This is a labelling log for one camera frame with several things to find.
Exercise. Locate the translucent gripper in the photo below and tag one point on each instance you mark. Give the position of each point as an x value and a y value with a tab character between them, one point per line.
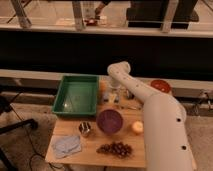
114	90

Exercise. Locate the blue sponge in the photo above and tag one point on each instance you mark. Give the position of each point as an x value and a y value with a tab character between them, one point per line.
111	98

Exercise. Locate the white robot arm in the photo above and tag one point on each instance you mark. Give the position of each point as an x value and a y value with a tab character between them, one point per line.
165	138

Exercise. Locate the green plastic tray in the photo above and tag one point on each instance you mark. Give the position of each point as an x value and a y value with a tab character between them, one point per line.
77	96

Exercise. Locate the black and silver can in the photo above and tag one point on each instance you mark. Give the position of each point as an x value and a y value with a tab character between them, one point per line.
129	95

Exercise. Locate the metal fork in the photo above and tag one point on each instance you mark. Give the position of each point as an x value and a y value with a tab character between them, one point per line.
128	107

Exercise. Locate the purple bowl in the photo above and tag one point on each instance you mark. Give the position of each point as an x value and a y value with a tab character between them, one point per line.
109	121

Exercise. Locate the yellow round fruit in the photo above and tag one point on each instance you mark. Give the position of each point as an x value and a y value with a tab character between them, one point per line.
137	127

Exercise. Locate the small metal cup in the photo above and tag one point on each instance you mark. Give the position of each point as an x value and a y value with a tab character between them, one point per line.
85	128

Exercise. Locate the red bowl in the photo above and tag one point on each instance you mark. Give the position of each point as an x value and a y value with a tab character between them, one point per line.
161	85

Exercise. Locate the bunch of dark grapes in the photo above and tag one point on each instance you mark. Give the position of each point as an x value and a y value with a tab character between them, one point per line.
118	149

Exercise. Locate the blue cloth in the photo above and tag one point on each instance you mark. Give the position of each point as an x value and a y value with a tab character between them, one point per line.
64	146

